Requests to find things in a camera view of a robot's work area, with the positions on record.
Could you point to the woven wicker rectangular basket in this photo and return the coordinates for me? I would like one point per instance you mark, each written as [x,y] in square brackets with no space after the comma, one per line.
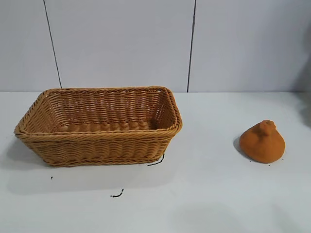
[97,148]

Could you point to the black thread piece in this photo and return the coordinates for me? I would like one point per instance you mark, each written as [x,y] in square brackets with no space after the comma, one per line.
[117,194]
[155,163]

